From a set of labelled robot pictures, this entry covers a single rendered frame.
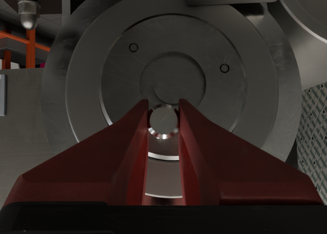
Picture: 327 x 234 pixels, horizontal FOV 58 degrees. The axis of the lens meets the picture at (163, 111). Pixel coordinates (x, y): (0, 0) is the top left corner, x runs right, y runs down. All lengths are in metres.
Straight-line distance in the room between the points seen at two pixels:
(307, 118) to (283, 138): 0.24
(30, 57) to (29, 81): 2.67
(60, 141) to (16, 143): 0.38
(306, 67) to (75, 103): 0.16
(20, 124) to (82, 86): 0.39
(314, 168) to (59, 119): 0.31
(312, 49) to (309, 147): 0.22
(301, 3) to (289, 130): 0.08
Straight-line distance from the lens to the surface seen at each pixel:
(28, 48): 3.25
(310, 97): 0.41
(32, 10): 0.57
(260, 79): 0.17
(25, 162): 0.54
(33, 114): 0.54
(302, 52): 0.21
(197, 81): 0.15
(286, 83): 0.18
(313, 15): 0.20
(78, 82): 0.17
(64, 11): 0.20
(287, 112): 0.18
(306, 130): 0.42
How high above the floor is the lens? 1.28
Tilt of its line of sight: 6 degrees down
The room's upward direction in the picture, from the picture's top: 177 degrees clockwise
